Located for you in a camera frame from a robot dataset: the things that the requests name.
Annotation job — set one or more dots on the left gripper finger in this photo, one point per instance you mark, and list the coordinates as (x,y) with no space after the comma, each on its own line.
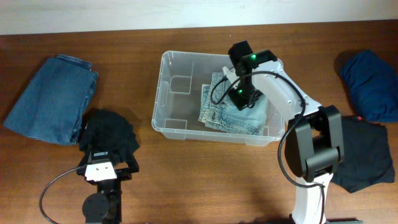
(130,160)
(85,160)

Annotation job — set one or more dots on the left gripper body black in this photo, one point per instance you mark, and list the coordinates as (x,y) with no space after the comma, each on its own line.
(122,175)

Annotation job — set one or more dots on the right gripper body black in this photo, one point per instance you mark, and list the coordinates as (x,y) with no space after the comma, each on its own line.
(243,95)

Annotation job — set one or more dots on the light blue jeans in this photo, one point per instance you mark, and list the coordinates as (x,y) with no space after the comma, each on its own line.
(225,116)

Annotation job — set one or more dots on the navy blue garment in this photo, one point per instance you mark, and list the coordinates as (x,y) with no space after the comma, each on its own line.
(372,85)

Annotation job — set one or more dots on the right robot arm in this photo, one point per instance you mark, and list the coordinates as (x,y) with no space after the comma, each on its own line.
(312,145)

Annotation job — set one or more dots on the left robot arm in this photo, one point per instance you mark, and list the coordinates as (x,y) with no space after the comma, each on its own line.
(105,206)

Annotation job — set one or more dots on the black crumpled garment left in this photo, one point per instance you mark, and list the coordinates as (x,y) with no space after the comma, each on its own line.
(107,131)

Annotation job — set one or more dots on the folded dark blue jeans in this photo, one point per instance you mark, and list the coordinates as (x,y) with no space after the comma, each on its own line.
(51,107)

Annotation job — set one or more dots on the clear plastic storage bin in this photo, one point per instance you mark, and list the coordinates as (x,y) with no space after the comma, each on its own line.
(178,101)

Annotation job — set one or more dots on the black folded shirt right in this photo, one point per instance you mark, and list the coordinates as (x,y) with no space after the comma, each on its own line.
(368,159)

